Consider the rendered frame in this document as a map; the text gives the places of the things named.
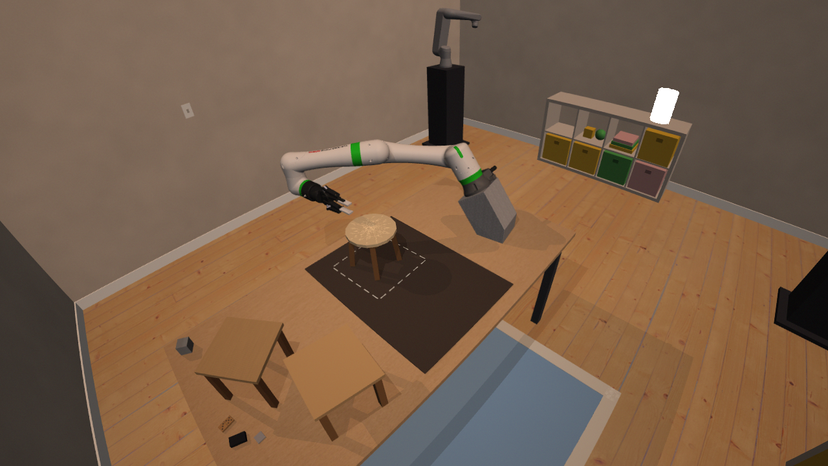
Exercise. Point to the dark brown rectangular mat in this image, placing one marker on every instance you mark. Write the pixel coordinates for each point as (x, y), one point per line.
(430, 310)

